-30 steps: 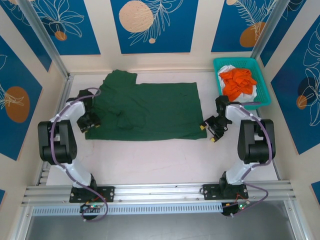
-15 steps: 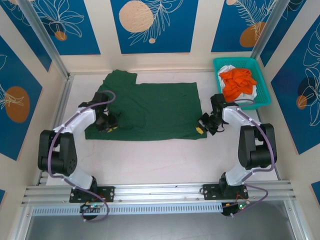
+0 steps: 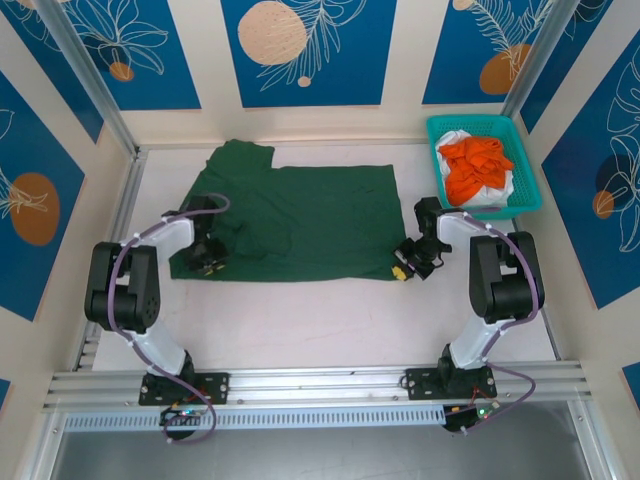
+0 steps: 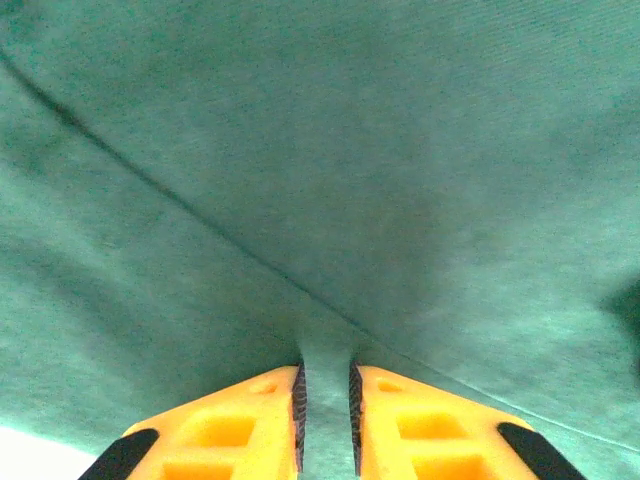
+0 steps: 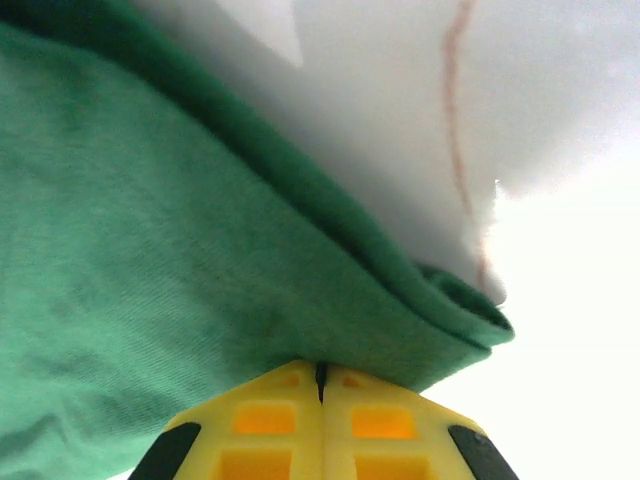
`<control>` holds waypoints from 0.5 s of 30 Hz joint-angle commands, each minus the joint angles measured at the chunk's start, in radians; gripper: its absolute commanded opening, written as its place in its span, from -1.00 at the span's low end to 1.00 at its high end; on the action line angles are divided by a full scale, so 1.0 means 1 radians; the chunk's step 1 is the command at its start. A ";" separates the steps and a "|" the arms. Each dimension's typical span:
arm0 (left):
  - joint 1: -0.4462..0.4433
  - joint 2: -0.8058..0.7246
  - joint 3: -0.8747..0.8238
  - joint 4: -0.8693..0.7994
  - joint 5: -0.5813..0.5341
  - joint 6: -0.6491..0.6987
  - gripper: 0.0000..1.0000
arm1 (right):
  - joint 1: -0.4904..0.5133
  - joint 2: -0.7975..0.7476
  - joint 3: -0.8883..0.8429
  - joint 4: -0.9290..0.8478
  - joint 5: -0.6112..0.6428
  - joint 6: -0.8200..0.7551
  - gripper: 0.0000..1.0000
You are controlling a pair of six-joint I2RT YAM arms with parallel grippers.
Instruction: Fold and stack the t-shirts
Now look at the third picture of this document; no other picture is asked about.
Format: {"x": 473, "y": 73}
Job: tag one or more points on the dark green t-shirt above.
{"x": 320, "y": 220}

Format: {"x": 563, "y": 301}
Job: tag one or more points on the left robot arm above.
{"x": 125, "y": 290}

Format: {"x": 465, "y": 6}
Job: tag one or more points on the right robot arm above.
{"x": 505, "y": 285}

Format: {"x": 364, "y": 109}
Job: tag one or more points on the white t-shirt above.
{"x": 492, "y": 197}

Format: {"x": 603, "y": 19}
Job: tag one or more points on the orange t-shirt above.
{"x": 475, "y": 165}

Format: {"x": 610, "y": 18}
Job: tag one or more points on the teal plastic basket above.
{"x": 525, "y": 170}

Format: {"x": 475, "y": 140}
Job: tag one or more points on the blue panel with peach circle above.
{"x": 350, "y": 75}

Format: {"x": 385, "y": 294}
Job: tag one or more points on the grey metal sheet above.
{"x": 320, "y": 455}

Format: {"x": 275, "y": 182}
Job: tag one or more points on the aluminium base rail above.
{"x": 320, "y": 382}

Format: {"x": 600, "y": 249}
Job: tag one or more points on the blue floral wall panel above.
{"x": 4, "y": 395}
{"x": 575, "y": 210}
{"x": 30, "y": 150}
{"x": 450, "y": 60}
{"x": 632, "y": 380}
{"x": 575, "y": 60}
{"x": 45, "y": 65}
{"x": 165, "y": 85}

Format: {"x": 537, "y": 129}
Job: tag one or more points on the aluminium frame post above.
{"x": 532, "y": 60}
{"x": 87, "y": 70}

